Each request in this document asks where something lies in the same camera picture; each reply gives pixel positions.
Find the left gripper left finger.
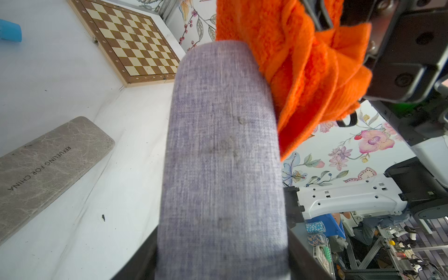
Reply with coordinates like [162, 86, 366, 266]
[112, 227, 158, 280]

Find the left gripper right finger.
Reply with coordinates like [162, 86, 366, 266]
[288, 229, 331, 280]

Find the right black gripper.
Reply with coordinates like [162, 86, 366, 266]
[301, 0, 448, 103]

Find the orange fluffy cloth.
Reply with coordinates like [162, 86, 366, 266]
[216, 0, 372, 159]

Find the purple eyeglass case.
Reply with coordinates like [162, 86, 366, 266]
[155, 41, 291, 280]

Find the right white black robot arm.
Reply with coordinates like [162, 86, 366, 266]
[283, 1, 448, 226]

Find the grey beige eyeglass case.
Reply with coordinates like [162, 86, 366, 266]
[1, 116, 115, 243]

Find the blue cylindrical case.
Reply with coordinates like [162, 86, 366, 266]
[0, 19, 22, 43]

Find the wooden chessboard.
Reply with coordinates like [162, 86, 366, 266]
[69, 0, 180, 87]

